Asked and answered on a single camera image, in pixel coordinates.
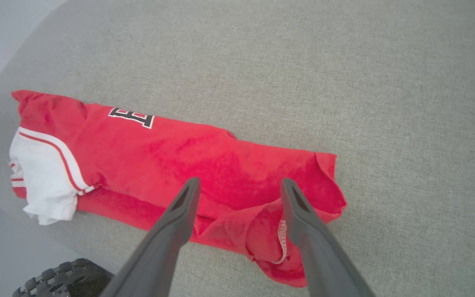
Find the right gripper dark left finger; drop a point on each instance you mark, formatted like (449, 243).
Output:
(159, 255)

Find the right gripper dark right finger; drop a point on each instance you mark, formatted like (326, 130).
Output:
(324, 264)

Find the red Bulls 23 jersey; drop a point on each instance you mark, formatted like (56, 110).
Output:
(159, 156)

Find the black treaded robot wheel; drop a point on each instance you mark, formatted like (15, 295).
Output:
(64, 280)

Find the grey fabric sofa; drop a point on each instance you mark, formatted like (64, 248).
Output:
(344, 82)

